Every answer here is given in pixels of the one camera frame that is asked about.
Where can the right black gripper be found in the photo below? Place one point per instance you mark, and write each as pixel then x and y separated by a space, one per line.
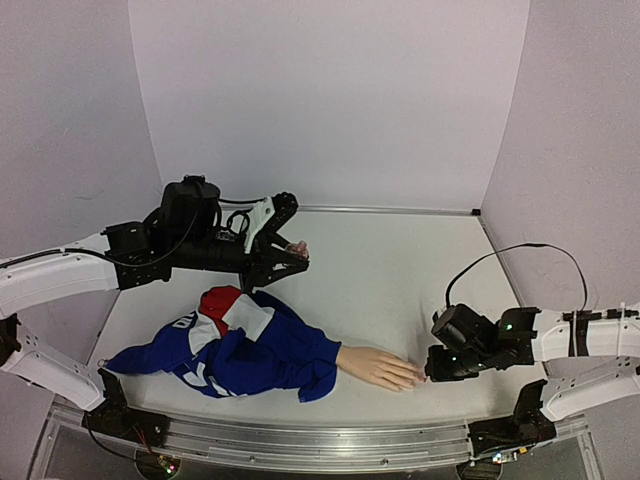
pixel 437 368

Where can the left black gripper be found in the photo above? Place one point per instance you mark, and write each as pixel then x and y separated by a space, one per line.
pixel 267 274

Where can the clear nail polish bottle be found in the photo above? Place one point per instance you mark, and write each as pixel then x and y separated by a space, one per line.
pixel 300 249

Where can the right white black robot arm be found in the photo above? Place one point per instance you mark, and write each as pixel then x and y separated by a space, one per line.
pixel 531 336

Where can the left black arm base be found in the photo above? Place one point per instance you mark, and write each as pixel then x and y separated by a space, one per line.
pixel 114 417

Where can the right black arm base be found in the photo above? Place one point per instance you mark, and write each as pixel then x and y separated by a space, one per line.
pixel 525 427

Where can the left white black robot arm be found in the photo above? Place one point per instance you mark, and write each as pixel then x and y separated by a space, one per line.
pixel 110 260

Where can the mannequin hand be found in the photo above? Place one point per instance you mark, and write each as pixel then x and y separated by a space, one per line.
pixel 379 368

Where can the blue red white jacket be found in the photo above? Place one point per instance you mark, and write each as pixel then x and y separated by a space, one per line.
pixel 238 344

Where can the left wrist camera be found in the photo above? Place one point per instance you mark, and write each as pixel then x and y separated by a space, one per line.
pixel 266 217

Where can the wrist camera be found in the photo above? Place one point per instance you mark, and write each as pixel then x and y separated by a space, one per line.
pixel 266 217
pixel 437 315

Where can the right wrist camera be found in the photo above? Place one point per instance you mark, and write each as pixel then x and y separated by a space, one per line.
pixel 437 315

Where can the aluminium front rail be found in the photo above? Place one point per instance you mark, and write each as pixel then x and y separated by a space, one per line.
pixel 66 450

